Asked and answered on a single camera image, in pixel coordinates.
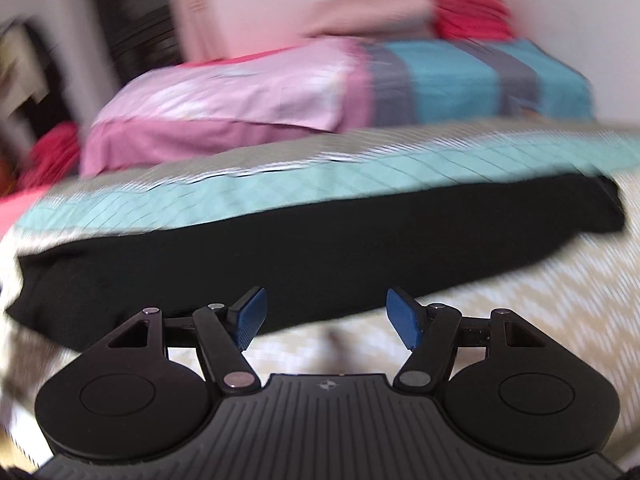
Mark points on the stack of red clothes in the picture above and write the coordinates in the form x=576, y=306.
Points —
x=55, y=150
x=470, y=10

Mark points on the teal grey striped quilt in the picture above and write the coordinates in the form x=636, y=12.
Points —
x=450, y=75

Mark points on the black pants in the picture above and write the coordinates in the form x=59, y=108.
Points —
x=300, y=260

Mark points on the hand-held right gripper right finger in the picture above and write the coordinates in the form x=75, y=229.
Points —
x=402, y=317

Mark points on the pink floral quilt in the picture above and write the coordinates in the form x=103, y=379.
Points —
x=225, y=90

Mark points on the dark hanging clothes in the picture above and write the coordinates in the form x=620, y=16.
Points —
x=135, y=25

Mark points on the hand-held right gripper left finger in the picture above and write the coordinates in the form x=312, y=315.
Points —
x=250, y=317

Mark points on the pink blanket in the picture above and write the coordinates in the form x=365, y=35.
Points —
x=15, y=207

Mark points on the patterned beige teal bed sheet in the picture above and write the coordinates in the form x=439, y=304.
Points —
x=550, y=310

